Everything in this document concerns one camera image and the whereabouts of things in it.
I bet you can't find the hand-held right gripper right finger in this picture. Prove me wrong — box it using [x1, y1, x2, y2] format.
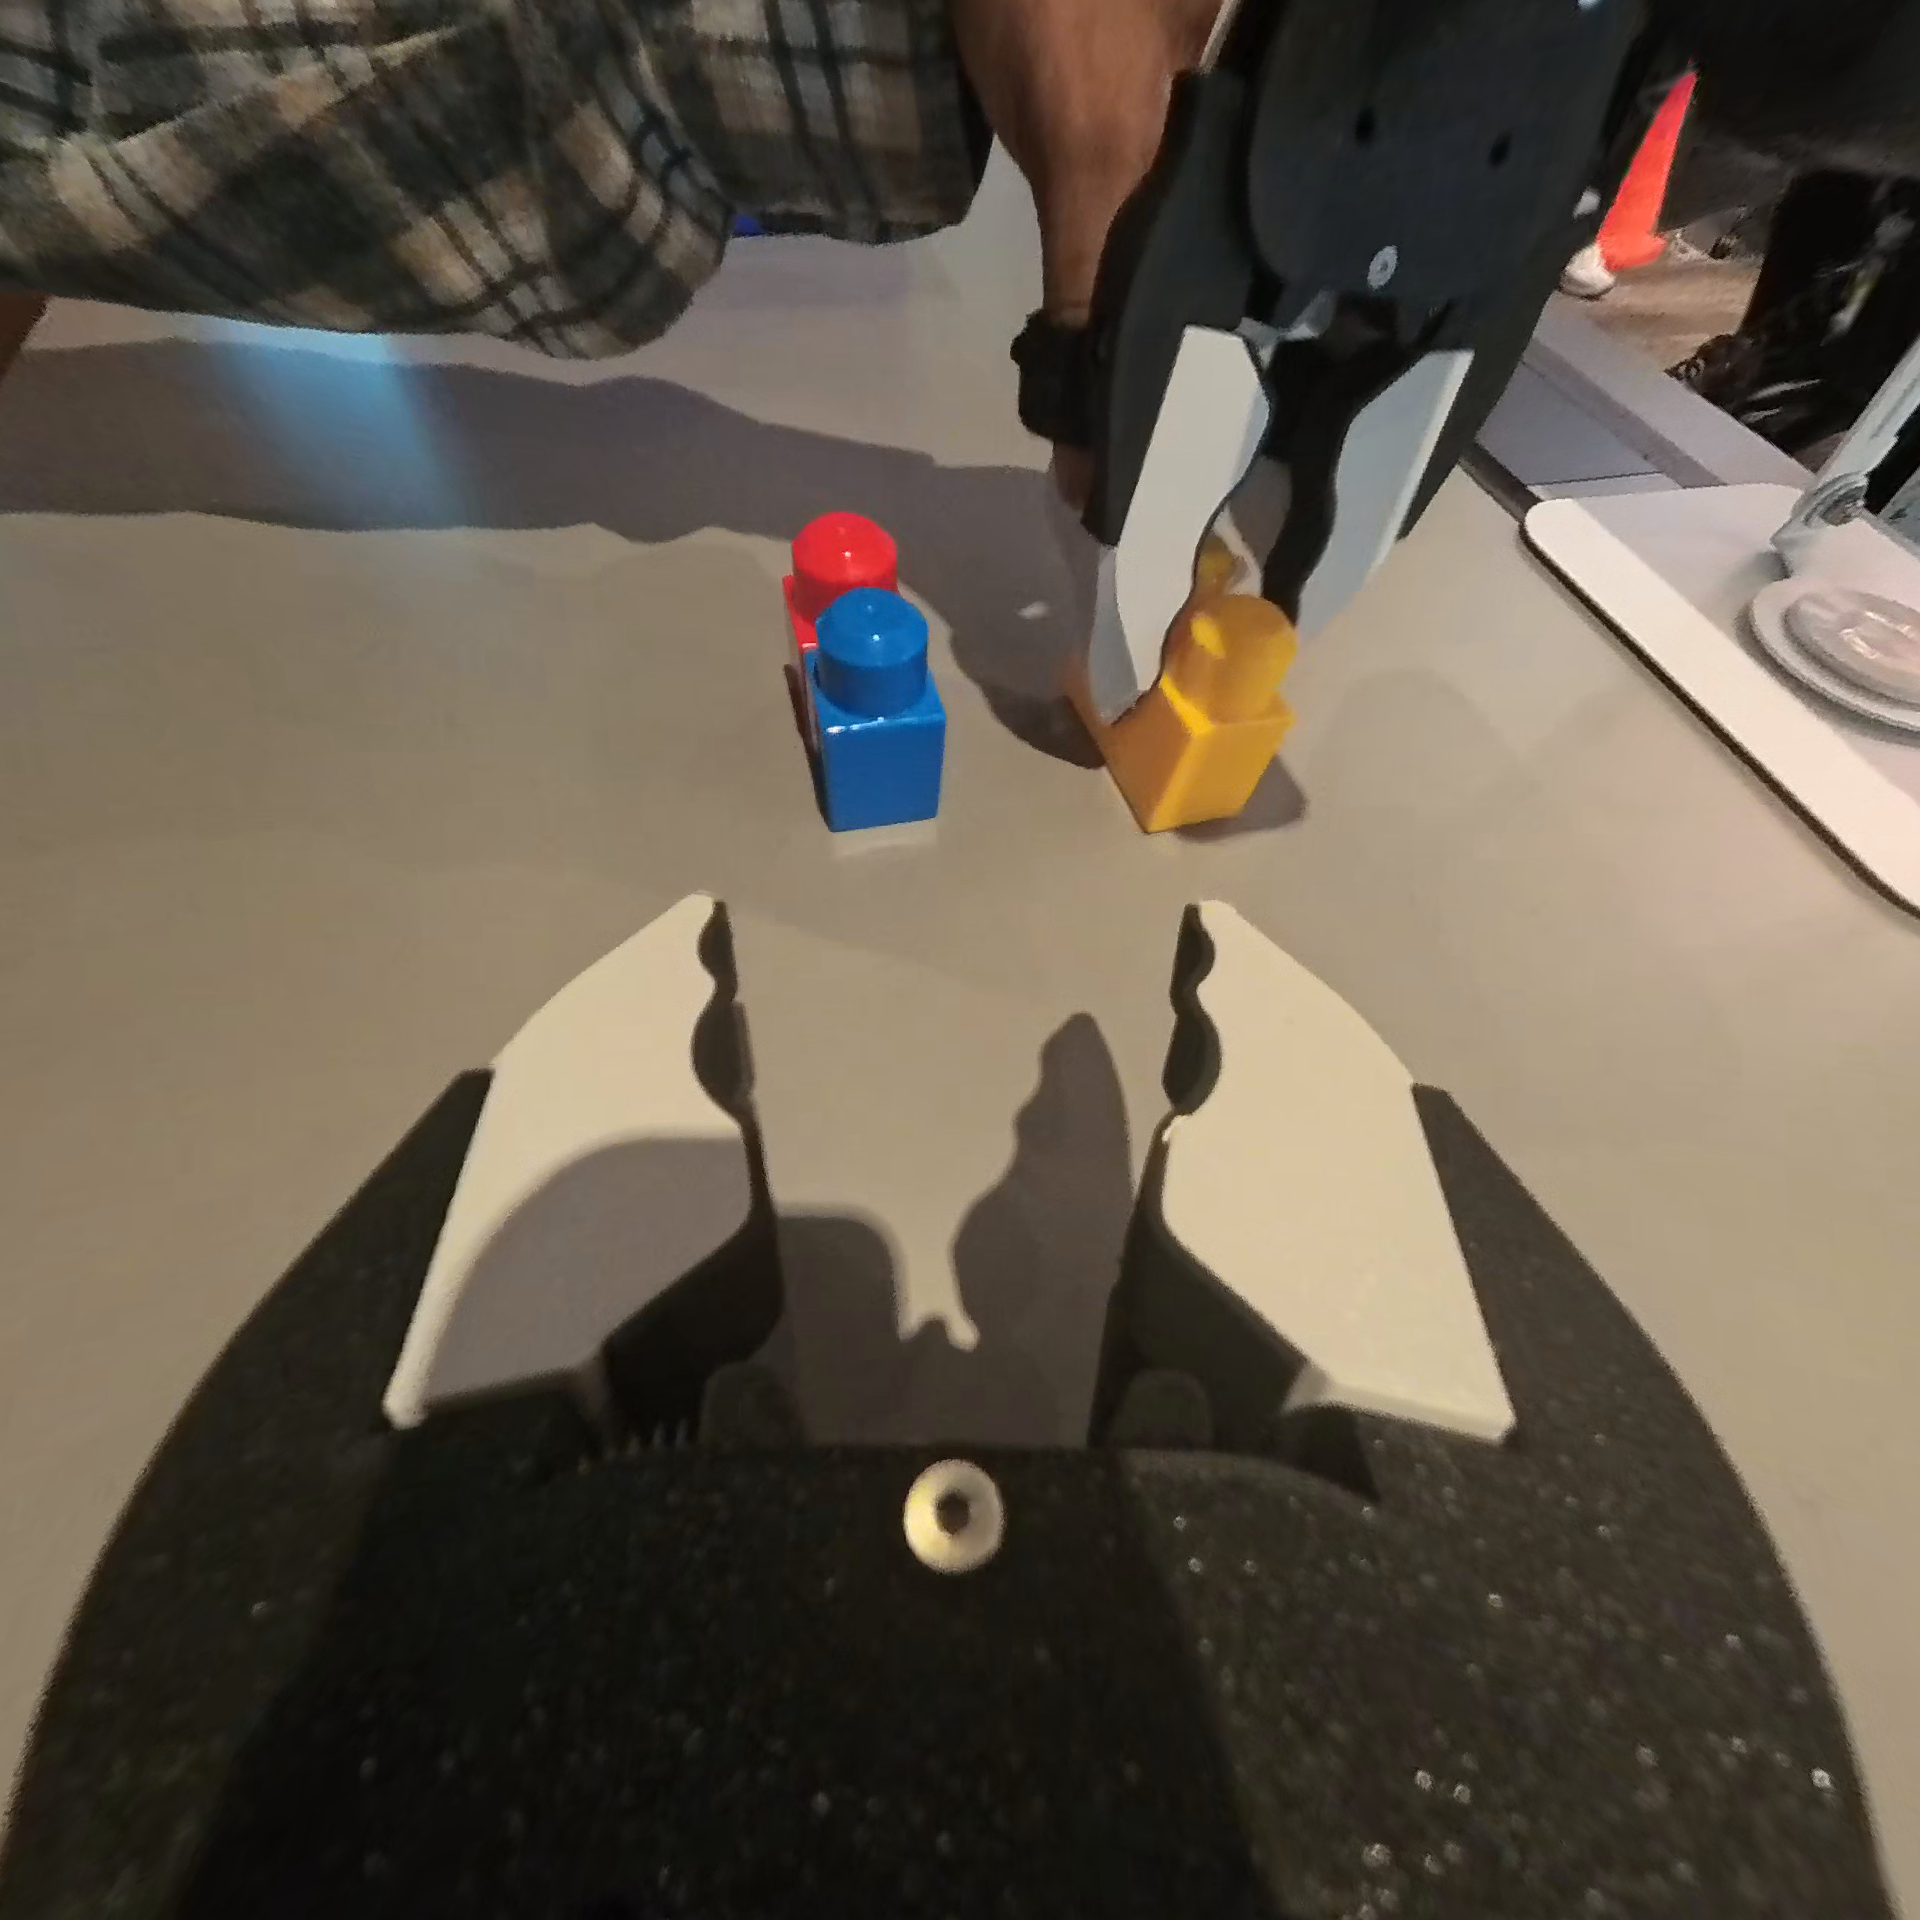
[1093, 899, 1518, 1449]

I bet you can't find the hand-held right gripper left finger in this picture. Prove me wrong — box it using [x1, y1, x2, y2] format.
[381, 894, 784, 1430]

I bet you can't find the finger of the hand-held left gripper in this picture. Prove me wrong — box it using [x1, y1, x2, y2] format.
[1260, 347, 1473, 645]
[1084, 321, 1279, 720]

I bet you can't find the yellow two-stud block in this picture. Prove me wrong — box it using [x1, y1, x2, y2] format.
[1065, 539, 1297, 831]

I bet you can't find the red one-stud block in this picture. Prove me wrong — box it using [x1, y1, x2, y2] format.
[780, 510, 903, 699]

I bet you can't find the blue one-stud block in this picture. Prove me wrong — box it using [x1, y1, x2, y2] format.
[807, 586, 951, 833]

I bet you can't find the person's left forearm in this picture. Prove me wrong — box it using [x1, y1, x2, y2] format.
[0, 0, 992, 360]

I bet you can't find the person's left hand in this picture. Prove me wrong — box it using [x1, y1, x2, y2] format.
[960, 0, 1221, 510]

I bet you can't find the orange traffic cone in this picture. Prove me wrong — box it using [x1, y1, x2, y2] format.
[1593, 65, 1700, 271]

